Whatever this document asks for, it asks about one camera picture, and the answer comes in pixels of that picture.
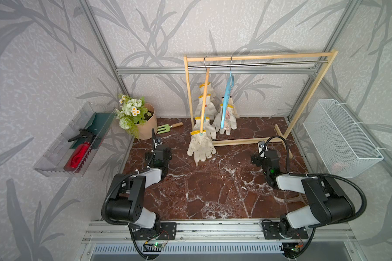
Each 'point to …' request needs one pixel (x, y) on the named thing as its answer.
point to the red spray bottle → (80, 152)
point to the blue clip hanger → (230, 85)
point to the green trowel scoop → (98, 125)
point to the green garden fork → (167, 128)
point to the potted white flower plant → (138, 117)
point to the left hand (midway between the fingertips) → (157, 149)
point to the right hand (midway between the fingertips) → (262, 149)
